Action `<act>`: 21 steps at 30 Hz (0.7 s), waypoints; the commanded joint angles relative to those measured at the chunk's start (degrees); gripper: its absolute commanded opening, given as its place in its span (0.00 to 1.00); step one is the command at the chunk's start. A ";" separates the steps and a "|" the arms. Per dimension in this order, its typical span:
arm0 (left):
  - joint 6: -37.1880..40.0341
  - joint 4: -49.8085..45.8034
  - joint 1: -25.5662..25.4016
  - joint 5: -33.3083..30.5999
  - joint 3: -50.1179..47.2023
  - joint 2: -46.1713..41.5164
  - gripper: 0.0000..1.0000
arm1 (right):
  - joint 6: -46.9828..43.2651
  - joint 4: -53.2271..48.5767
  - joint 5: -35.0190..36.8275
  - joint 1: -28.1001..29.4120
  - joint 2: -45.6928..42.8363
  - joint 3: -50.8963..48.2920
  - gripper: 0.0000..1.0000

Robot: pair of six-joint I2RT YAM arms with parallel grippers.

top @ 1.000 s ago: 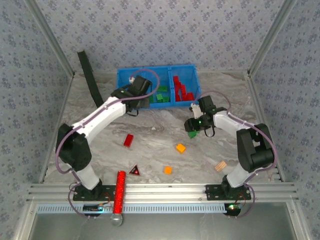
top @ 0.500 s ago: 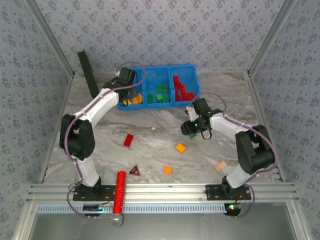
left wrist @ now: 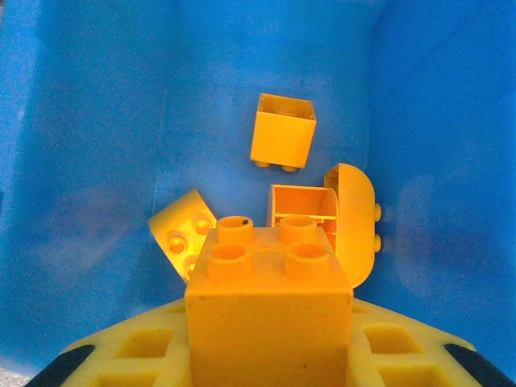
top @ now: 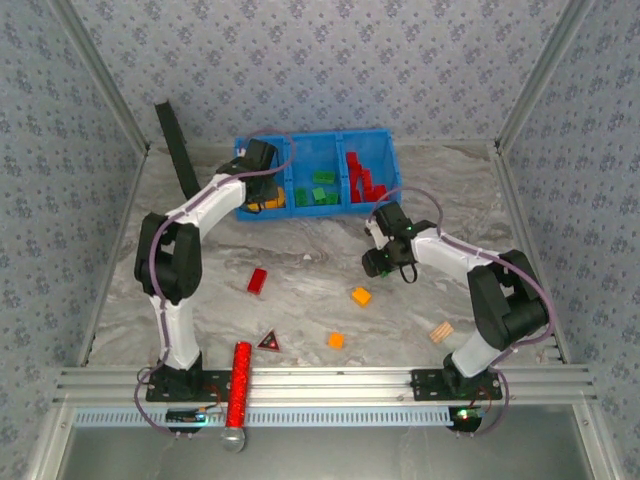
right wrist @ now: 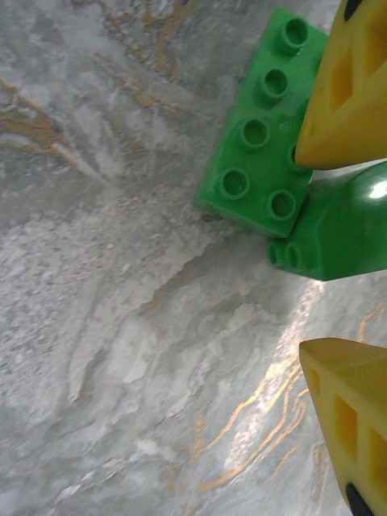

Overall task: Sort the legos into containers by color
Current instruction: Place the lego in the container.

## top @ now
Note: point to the green lego brick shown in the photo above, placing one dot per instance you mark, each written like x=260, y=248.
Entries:
x=301, y=197
x=331, y=199
x=384, y=273
x=318, y=195
x=324, y=177

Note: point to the orange round lego piece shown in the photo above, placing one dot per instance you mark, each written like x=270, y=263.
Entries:
x=281, y=200

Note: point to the red arched lego brick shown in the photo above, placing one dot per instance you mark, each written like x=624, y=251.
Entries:
x=379, y=193

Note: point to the small orange lego brick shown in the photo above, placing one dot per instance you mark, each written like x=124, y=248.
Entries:
x=336, y=341

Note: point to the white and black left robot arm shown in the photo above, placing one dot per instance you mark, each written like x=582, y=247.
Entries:
x=210, y=200

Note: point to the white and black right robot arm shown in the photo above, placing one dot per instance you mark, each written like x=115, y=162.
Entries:
x=450, y=250

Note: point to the blue three-compartment bin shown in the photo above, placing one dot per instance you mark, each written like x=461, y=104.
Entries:
x=320, y=150

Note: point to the small ridged wooden block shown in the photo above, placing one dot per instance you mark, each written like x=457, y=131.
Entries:
x=441, y=333

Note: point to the long black strip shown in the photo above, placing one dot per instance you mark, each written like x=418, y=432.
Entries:
x=172, y=140

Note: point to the red and black triangle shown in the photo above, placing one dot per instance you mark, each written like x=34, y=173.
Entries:
x=270, y=344

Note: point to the red glitter microphone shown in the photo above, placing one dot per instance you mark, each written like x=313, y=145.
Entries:
x=240, y=380

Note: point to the grey metal panel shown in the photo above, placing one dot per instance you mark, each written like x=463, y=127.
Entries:
x=350, y=457

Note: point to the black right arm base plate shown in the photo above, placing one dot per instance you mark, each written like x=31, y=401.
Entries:
x=425, y=385

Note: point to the aluminium mounting rail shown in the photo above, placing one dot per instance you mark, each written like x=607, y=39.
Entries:
x=325, y=385

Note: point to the aluminium frame post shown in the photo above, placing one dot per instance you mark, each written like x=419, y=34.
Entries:
x=541, y=75
x=104, y=75

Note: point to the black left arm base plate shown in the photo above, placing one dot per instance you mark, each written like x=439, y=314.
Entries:
x=212, y=385

